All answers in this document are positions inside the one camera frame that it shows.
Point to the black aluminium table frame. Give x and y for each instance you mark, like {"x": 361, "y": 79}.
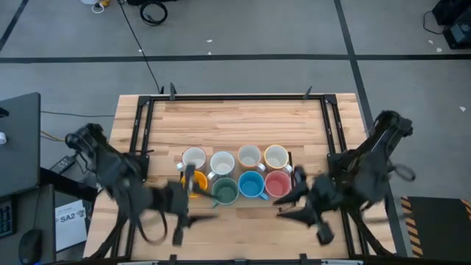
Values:
{"x": 239, "y": 97}

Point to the black keyboard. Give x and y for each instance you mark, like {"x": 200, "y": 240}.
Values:
{"x": 5, "y": 219}

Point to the plain blue mug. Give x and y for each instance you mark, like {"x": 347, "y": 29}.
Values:
{"x": 251, "y": 184}

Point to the orange patterned yellow-rim mug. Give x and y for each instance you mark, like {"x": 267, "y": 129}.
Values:
{"x": 276, "y": 158}

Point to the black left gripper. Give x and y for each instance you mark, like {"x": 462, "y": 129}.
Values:
{"x": 174, "y": 200}

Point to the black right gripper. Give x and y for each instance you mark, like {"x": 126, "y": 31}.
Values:
{"x": 325, "y": 197}

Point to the black rig post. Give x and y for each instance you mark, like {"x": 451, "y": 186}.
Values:
{"x": 371, "y": 239}
{"x": 110, "y": 239}

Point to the black computer mouse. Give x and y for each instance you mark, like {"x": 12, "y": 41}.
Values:
{"x": 30, "y": 246}

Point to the black equipment box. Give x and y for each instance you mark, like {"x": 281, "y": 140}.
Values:
{"x": 460, "y": 33}

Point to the plain pink mug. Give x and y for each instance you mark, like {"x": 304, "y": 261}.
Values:
{"x": 277, "y": 184}

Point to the black frame bracket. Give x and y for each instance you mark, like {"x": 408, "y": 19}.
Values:
{"x": 172, "y": 92}
{"x": 304, "y": 258}
{"x": 172, "y": 259}
{"x": 307, "y": 94}

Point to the plain yellow mug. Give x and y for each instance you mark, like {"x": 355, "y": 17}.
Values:
{"x": 201, "y": 180}

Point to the dark grey desk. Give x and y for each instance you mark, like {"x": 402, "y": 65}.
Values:
{"x": 37, "y": 213}

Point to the white blue floral mug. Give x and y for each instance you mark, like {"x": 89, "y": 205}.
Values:
{"x": 222, "y": 163}

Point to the white red-rim mug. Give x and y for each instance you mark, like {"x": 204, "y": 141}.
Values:
{"x": 194, "y": 158}

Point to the black power adapter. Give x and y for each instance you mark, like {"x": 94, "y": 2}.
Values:
{"x": 62, "y": 164}

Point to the white SA2 paper sheet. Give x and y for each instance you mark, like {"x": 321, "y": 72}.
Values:
{"x": 70, "y": 232}

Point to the black equipment case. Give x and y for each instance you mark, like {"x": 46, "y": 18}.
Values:
{"x": 452, "y": 9}

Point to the small white cup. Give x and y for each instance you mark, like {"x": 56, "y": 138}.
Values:
{"x": 2, "y": 138}

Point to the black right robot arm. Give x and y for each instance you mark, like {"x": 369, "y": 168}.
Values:
{"x": 368, "y": 162}

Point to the white orange-rim mug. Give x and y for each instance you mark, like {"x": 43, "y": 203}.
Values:
{"x": 249, "y": 156}

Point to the plain green mug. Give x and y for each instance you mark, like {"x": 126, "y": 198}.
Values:
{"x": 226, "y": 191}

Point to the white trash bin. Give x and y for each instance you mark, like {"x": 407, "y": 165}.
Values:
{"x": 88, "y": 1}

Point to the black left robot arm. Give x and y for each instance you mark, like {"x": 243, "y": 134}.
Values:
{"x": 121, "y": 176}

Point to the black mat hazard stripes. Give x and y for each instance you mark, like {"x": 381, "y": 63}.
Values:
{"x": 438, "y": 228}

